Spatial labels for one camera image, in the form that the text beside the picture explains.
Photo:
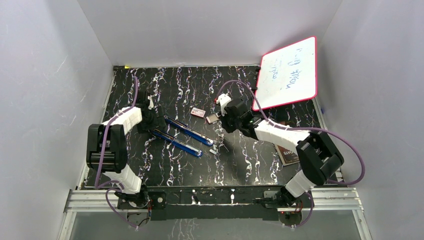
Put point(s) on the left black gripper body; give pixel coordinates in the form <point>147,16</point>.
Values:
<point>152,122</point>

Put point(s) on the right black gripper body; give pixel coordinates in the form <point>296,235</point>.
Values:
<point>230,125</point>

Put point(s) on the blue stapler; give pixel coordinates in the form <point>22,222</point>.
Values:
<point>178,143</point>
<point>189,131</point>

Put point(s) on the staple box tray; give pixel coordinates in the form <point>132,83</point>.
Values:
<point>212,118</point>

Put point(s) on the red white staple box sleeve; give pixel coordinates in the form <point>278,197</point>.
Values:
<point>198,112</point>

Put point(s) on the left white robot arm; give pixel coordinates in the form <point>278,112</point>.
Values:
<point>106,150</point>

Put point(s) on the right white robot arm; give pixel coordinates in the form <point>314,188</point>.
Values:
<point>318,156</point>

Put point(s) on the dark brown book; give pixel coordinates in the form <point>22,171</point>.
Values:
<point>286,156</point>

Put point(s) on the pink framed whiteboard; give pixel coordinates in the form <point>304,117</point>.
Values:
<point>288,75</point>

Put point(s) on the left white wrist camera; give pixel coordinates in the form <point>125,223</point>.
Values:
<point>150,104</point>

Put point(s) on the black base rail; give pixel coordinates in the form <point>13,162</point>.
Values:
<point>266,202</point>

